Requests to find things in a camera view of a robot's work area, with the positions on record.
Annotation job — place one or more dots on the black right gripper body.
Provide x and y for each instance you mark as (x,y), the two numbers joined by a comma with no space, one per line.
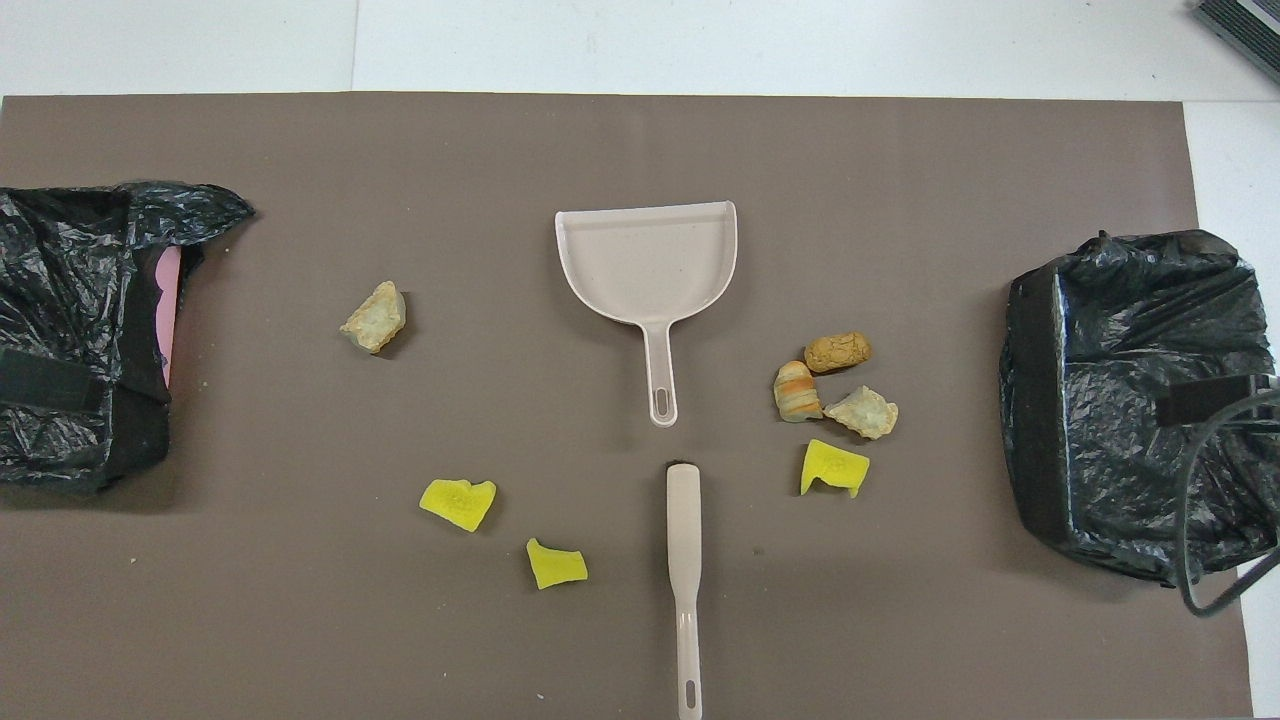
(1265,388)

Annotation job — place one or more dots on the pale greenish toy bread chunk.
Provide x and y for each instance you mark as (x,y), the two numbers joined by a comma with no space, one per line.
(865,412)

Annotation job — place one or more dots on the pale toy bread striped side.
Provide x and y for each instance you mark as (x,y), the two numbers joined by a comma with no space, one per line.
(375,318)

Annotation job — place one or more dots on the brown toy bread roll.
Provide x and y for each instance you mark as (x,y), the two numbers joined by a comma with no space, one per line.
(838,352)

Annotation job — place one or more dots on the yellow sponge piece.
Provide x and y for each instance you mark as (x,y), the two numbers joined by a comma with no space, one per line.
(458,503)
(832,465)
(555,568)

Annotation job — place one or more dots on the orange striped toy bread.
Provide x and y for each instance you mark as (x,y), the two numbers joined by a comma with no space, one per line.
(796,392)

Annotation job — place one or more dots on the beige plastic dustpan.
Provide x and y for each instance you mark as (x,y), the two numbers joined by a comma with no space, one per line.
(645,265)

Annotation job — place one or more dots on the right black-bagged bin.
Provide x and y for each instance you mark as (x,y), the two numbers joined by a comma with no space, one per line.
(1110,350)

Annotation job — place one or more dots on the black-bagged bin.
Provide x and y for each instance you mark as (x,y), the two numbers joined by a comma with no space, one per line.
(60,260)
(1110,350)

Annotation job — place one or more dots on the left black-bagged bin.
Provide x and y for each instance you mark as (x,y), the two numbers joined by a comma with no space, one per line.
(60,260)

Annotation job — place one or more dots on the pink plastic bin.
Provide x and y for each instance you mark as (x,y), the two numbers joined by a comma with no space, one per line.
(170,300)

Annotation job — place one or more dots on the grey ribbed device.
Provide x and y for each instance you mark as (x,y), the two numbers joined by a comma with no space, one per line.
(1245,25)

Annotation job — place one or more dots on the brown table mat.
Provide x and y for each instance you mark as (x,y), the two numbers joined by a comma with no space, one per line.
(600,130)

